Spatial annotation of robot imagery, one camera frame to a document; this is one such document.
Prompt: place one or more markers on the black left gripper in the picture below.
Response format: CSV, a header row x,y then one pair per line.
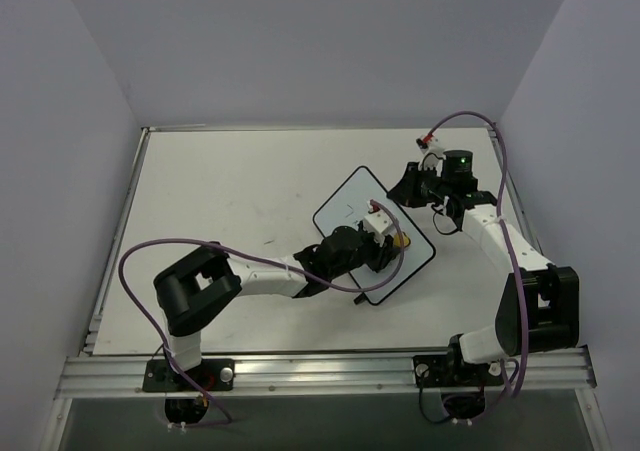
x,y
382,254

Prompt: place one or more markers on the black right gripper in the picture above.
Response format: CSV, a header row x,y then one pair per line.
x,y
413,183

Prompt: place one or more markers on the yellow bone-shaped eraser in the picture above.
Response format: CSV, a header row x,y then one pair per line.
x,y
401,240

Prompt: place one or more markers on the small black-framed whiteboard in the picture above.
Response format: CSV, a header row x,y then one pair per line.
x,y
361,202

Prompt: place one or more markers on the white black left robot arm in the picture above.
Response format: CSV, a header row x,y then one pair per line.
x,y
197,288

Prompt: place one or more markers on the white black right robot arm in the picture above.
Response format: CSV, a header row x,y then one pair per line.
x,y
539,307

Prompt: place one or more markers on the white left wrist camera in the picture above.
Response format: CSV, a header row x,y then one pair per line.
x,y
378,223

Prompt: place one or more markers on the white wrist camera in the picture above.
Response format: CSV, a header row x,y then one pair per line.
x,y
432,151
378,223

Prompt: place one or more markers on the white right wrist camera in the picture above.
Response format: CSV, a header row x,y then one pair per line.
x,y
432,151

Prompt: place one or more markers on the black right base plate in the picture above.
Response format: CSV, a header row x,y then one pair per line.
x,y
438,371

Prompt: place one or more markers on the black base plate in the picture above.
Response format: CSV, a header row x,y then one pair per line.
x,y
211,374
438,371

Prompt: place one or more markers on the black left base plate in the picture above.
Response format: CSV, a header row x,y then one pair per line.
x,y
211,374

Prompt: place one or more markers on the aluminium front frame rail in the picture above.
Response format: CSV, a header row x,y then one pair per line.
x,y
305,375

